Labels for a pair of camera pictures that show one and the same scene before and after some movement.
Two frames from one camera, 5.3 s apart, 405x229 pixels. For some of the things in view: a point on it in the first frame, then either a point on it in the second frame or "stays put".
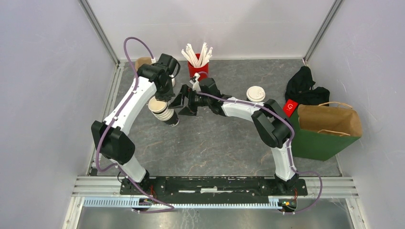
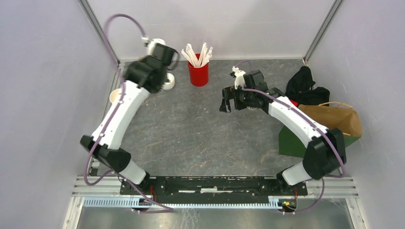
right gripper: x=178 y=102 → x=229 y=93
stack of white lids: x=173 y=79 stays put
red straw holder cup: x=203 y=70 stays put
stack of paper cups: x=160 y=109 → x=115 y=96
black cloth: x=299 y=89 stays put
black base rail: x=209 y=189 stays put
